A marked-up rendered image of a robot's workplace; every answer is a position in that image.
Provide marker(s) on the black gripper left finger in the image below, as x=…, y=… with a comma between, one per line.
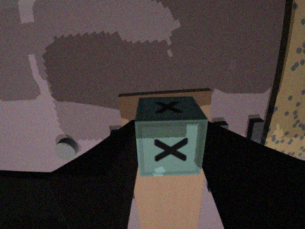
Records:
x=93, y=191

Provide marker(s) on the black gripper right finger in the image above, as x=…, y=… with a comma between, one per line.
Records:
x=253, y=186

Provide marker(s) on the teal cube with black x marks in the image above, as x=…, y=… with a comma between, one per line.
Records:
x=171, y=134

